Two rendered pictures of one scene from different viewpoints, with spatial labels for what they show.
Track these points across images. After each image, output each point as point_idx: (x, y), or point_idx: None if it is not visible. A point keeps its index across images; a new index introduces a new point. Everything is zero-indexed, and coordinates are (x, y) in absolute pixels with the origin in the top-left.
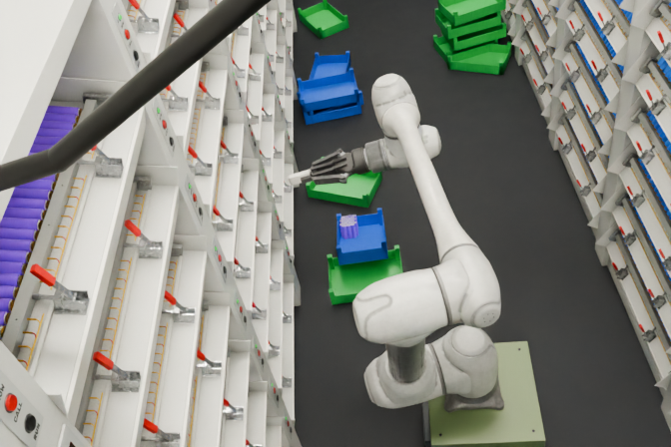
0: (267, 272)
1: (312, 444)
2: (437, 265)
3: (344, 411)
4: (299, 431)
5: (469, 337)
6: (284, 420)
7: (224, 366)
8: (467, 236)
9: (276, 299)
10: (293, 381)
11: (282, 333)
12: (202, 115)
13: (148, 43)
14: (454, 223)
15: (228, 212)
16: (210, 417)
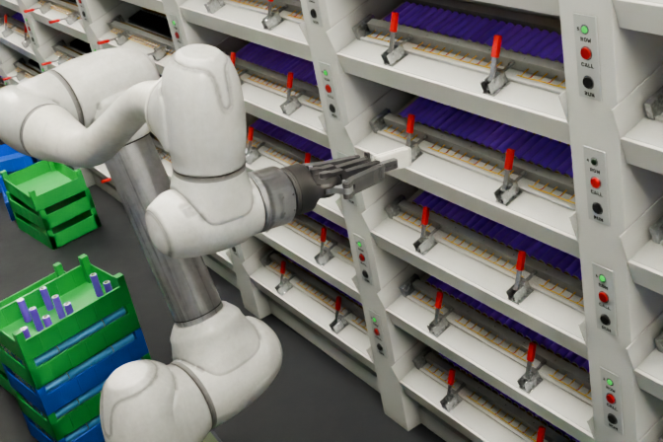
0: (477, 282)
1: (400, 440)
2: (60, 86)
3: None
4: (428, 441)
5: (128, 376)
6: (368, 309)
7: (267, 32)
8: (38, 127)
9: (508, 373)
10: (447, 413)
11: (453, 351)
12: None
13: None
14: (62, 134)
15: (413, 66)
16: (247, 19)
